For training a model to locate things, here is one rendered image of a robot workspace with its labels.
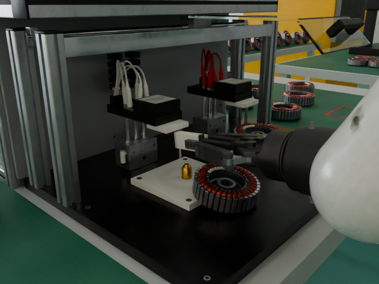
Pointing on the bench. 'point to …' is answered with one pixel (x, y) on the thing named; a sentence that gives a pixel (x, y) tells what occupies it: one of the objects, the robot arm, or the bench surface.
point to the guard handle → (350, 25)
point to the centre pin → (186, 171)
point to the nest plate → (171, 183)
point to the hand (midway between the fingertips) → (190, 141)
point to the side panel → (7, 157)
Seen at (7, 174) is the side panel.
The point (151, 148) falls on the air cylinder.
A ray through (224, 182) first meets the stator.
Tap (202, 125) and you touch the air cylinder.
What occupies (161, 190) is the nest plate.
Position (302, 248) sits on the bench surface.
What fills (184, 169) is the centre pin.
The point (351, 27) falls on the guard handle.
